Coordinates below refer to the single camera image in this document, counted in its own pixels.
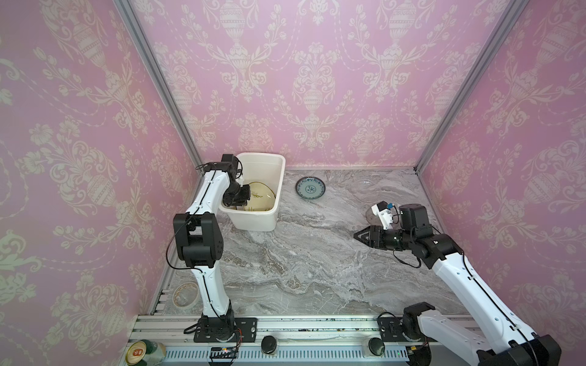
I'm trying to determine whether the left jar black lid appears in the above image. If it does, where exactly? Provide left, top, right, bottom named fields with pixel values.
left=261, top=335, right=278, bottom=356

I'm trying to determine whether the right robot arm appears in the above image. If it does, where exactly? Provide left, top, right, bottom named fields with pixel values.
left=353, top=201, right=562, bottom=365

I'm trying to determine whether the beige plate floral pattern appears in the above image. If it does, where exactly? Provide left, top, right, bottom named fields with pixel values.
left=244, top=181, right=276, bottom=212

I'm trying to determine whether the jar black lid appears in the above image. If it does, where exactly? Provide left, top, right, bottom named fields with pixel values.
left=261, top=335, right=278, bottom=356
left=362, top=337, right=385, bottom=358

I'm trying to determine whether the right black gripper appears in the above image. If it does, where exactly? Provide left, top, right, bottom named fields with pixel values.
left=354, top=226, right=416, bottom=253

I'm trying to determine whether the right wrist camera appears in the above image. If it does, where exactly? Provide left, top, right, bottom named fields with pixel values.
left=371, top=201, right=395, bottom=230

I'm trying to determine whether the right jar black lid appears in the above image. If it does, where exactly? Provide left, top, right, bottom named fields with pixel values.
left=362, top=337, right=385, bottom=358

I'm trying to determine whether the white plastic bin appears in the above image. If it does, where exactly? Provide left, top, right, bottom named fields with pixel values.
left=219, top=152, right=285, bottom=232

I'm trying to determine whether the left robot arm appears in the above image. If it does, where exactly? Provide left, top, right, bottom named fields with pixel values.
left=172, top=154, right=251, bottom=343

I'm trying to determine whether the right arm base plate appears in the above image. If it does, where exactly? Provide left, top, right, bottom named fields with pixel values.
left=376, top=317, right=435, bottom=343

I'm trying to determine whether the white slotted cable duct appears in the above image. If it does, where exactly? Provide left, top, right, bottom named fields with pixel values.
left=163, top=346, right=409, bottom=365

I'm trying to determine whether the small teal patterned plate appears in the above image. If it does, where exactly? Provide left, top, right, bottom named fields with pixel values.
left=295, top=176, right=326, bottom=200

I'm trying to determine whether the clear glass plate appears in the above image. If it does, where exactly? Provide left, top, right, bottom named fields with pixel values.
left=366, top=203, right=392, bottom=229

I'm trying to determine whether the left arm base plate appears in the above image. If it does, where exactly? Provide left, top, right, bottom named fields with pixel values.
left=193, top=317, right=258, bottom=343

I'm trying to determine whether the green can gold lid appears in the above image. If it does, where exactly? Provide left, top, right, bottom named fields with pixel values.
left=125, top=339, right=166, bottom=366

